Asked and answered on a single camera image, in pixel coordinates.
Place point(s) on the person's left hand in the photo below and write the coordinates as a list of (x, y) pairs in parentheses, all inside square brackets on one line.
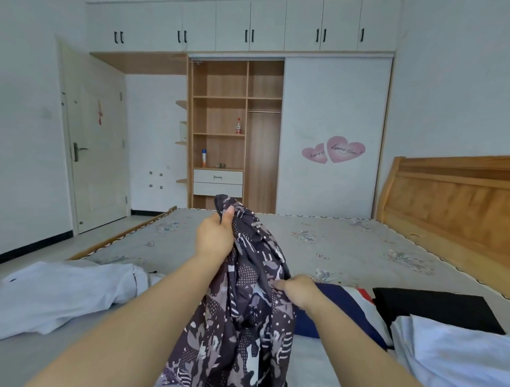
[(213, 235)]

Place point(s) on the person's right hand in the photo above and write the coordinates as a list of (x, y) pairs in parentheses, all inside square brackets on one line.
[(302, 291)]

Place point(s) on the person's left thumb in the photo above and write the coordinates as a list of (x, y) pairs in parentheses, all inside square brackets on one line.
[(227, 219)]

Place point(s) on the person's right thumb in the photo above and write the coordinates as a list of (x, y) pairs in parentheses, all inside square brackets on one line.
[(281, 284)]

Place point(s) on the dark patterned garment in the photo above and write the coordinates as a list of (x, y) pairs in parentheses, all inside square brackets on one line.
[(239, 311)]

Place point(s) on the person's right forearm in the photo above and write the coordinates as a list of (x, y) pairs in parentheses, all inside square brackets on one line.
[(346, 347)]

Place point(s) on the person's left forearm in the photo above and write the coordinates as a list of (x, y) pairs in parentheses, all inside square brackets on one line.
[(131, 323)]

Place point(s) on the white drawer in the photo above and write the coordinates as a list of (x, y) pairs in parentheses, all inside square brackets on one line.
[(218, 177), (218, 189)]

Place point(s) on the blue capped spray can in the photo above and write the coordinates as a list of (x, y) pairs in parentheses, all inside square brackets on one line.
[(204, 158)]

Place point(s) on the grey floral mattress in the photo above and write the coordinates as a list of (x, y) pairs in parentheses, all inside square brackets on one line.
[(342, 247)]

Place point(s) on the navy striped garment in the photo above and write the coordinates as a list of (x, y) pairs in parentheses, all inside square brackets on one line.
[(346, 315)]

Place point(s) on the red capped bottle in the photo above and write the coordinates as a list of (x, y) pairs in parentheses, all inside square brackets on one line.
[(238, 126)]

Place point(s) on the small pink heart sticker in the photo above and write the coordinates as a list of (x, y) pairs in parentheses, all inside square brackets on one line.
[(314, 154)]

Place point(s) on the white wooden wardrobe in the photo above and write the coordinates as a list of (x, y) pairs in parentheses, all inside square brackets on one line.
[(243, 99)]

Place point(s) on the white sliding wardrobe door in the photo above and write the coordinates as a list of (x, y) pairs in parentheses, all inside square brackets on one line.
[(330, 135)]

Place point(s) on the large pink heart sticker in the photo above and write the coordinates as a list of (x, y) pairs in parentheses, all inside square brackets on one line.
[(345, 148)]

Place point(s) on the white room door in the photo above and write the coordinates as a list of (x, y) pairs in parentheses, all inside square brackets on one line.
[(95, 143)]

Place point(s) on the black folded garment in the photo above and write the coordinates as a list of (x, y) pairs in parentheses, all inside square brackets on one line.
[(434, 309)]

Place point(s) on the wooden bed headboard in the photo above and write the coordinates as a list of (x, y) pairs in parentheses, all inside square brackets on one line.
[(450, 211)]

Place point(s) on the light blue white garment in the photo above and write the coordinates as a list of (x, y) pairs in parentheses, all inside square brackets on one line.
[(454, 355)]

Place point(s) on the wooden bed frame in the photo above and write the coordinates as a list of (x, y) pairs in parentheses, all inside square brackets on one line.
[(119, 235)]

